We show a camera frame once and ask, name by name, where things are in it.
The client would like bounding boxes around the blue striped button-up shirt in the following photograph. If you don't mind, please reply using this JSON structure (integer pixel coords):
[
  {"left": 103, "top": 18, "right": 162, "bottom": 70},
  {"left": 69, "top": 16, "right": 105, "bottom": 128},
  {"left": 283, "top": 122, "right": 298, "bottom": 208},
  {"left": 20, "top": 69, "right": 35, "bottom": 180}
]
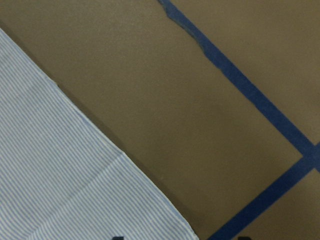
[{"left": 0, "top": 31, "right": 197, "bottom": 240}]

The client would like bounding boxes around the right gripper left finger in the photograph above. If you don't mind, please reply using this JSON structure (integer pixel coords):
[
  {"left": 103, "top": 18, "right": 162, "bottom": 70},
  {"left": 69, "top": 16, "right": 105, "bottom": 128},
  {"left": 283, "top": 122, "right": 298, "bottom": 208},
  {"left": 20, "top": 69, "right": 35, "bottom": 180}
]
[{"left": 112, "top": 236, "right": 125, "bottom": 240}]

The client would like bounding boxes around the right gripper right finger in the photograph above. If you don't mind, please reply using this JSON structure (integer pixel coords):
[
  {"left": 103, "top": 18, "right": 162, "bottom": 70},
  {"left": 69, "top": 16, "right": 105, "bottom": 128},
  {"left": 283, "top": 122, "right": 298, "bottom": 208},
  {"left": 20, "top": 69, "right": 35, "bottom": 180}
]
[{"left": 237, "top": 236, "right": 252, "bottom": 240}]

